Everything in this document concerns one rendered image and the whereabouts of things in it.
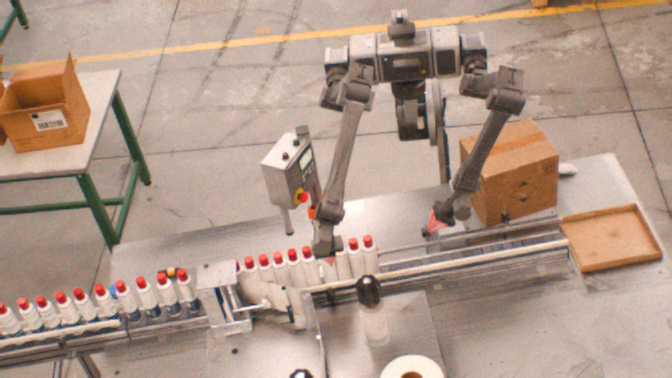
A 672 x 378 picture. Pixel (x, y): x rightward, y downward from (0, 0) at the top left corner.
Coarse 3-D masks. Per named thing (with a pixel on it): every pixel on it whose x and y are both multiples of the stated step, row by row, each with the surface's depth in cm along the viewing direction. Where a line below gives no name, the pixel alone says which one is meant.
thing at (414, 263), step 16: (528, 240) 326; (544, 240) 325; (560, 240) 324; (432, 256) 327; (448, 256) 326; (464, 256) 325; (512, 256) 322; (384, 272) 325; (432, 272) 321; (336, 288) 322; (144, 320) 324; (160, 320) 323; (176, 320) 322
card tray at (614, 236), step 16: (608, 208) 334; (624, 208) 335; (560, 224) 336; (576, 224) 335; (592, 224) 334; (608, 224) 332; (624, 224) 331; (640, 224) 330; (576, 240) 329; (592, 240) 328; (608, 240) 327; (624, 240) 326; (640, 240) 324; (656, 240) 319; (576, 256) 323; (592, 256) 322; (608, 256) 321; (624, 256) 320; (640, 256) 315; (656, 256) 316
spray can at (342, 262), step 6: (336, 252) 312; (342, 252) 312; (336, 258) 314; (342, 258) 313; (348, 258) 316; (336, 264) 316; (342, 264) 315; (348, 264) 317; (342, 270) 317; (348, 270) 319; (342, 276) 320; (348, 276) 320
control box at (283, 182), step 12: (276, 144) 294; (288, 144) 293; (300, 144) 292; (276, 156) 289; (312, 156) 298; (264, 168) 288; (276, 168) 285; (288, 168) 285; (276, 180) 290; (288, 180) 288; (300, 180) 294; (312, 180) 302; (276, 192) 294; (288, 192) 291; (300, 192) 296; (276, 204) 299; (288, 204) 296
